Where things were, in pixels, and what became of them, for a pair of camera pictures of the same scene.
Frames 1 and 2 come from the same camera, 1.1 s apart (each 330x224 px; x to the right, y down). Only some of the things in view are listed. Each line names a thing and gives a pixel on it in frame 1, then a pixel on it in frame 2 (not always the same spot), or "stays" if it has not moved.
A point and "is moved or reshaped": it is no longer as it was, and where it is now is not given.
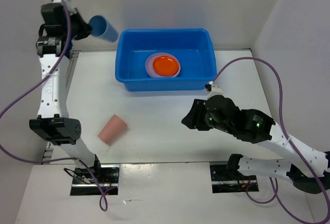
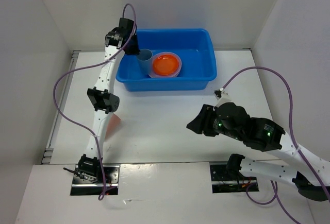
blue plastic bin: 193,47 stays
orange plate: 165,65 stays
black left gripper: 86,29 → 136,50
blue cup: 101,28 → 145,61
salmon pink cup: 114,128 is moved or reshaped
